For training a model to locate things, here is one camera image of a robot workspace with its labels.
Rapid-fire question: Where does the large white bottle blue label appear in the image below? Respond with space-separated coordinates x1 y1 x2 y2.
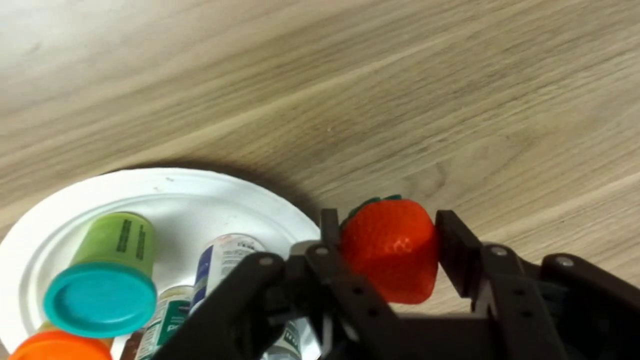
188 232 323 360

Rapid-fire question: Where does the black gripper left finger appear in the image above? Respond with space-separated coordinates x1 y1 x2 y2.
151 208 427 360

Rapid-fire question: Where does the red tomato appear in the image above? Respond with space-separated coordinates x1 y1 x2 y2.
337 193 440 306

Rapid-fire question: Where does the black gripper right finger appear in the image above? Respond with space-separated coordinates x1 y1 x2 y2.
434 208 640 360

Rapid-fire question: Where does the white paper plate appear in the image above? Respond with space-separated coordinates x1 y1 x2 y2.
0 166 323 356

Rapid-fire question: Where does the small orange cup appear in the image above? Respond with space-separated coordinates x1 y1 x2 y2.
8 328 115 360

